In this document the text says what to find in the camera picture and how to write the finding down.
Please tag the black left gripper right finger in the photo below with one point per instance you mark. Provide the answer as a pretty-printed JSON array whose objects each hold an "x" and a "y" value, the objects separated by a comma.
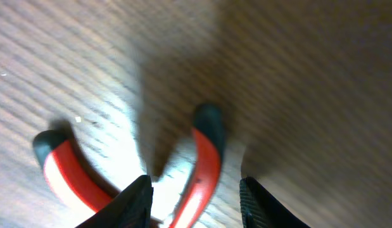
[{"x": 260, "y": 209}]

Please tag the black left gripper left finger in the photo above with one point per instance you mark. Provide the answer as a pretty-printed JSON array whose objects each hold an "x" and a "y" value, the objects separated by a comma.
[{"x": 130, "y": 209}]

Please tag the red black handled pliers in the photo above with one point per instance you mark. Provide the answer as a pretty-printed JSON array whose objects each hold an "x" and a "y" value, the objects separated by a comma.
[{"x": 71, "y": 183}]

